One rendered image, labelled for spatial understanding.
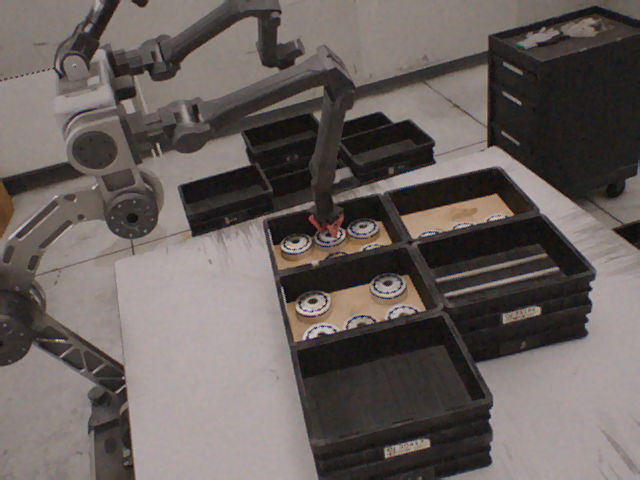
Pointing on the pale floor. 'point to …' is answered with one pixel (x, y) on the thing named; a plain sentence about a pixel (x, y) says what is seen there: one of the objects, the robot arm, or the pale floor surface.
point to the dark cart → (568, 102)
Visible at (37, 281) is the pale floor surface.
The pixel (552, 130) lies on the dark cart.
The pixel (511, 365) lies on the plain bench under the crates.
